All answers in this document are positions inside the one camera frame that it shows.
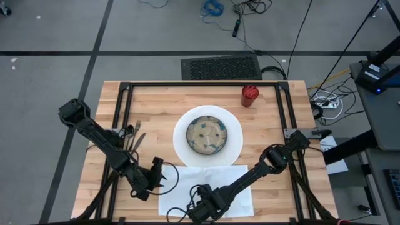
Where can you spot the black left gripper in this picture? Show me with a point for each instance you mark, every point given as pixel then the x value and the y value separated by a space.
pixel 145 181

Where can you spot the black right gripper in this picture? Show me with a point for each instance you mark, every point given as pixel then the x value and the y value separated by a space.
pixel 207 201

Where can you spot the white cloth napkin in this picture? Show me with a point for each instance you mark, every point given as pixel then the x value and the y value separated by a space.
pixel 178 187

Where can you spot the white round woven placemat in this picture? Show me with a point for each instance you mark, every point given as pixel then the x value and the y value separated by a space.
pixel 184 153

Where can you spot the silver fork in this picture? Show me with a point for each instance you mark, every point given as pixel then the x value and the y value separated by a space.
pixel 137 125

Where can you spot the patterned ceramic bowl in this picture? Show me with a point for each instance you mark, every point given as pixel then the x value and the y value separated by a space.
pixel 207 135

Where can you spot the red ribbed cup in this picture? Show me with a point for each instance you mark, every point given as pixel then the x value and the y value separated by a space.
pixel 249 98

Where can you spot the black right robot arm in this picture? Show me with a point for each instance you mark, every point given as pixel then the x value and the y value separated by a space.
pixel 250 178

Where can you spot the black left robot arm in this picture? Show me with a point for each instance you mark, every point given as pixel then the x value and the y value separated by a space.
pixel 93 134

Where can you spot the white paper sheet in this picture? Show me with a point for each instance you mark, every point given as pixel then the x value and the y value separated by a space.
pixel 337 167

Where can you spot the black desk leg beam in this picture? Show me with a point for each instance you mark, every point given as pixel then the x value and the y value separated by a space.
pixel 350 148

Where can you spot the white power strip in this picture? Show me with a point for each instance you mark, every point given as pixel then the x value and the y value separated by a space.
pixel 327 105

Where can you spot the small black floor object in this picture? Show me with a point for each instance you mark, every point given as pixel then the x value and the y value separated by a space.
pixel 364 208

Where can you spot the black power adapter stick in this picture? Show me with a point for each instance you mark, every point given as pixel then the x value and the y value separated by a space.
pixel 236 28

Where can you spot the dark grey desk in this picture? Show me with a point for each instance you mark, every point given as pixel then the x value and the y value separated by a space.
pixel 378 162

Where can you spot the black keyboard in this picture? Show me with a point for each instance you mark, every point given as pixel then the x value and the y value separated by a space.
pixel 394 187

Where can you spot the black box with blue light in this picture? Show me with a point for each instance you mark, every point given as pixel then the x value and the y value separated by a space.
pixel 370 76

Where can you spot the black caster wheel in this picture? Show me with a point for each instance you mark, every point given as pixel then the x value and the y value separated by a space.
pixel 4 11

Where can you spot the black tripod leg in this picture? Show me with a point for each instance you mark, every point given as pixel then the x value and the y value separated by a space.
pixel 392 14

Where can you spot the black aluminium table frame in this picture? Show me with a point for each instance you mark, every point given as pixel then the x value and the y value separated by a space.
pixel 203 83

